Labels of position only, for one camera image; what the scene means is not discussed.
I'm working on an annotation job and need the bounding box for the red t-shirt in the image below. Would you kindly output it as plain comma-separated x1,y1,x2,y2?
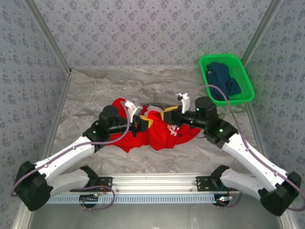
107,97,202,153

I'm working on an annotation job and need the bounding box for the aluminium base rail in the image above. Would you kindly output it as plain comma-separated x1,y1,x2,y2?
95,173,263,193

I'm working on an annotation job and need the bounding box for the small black circuit board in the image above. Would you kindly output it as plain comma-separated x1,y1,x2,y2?
79,194,100,208
215,194,232,207

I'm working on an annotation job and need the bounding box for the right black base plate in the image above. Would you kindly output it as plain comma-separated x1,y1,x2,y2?
196,176,240,191

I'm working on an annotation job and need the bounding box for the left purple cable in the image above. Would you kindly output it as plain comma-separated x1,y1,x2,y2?
10,100,131,211

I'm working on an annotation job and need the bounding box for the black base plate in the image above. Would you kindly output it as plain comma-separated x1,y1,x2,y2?
69,176,113,192
196,176,240,191

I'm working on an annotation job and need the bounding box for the aluminium frame post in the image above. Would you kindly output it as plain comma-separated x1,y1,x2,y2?
23,0,73,75
278,212,298,229
240,0,284,62
11,207,36,229

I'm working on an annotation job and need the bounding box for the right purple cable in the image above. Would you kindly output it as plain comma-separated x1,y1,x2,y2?
187,85,305,212

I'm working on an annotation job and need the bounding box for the green plastic basket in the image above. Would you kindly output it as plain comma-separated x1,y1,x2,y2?
199,54,255,107

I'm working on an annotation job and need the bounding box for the purple cable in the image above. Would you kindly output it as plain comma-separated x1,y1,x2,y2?
10,100,131,211
187,85,305,212

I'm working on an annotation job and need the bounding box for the aluminium table side rail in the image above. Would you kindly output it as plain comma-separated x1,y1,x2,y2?
244,102,267,156
44,70,73,158

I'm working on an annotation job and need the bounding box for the dark blue cloth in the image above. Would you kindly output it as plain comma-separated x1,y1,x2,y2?
206,61,242,101

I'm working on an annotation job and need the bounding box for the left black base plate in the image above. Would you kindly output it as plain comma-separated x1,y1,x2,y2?
69,176,113,192

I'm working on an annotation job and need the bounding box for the slotted cable duct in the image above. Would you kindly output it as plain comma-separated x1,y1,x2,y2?
46,193,218,205

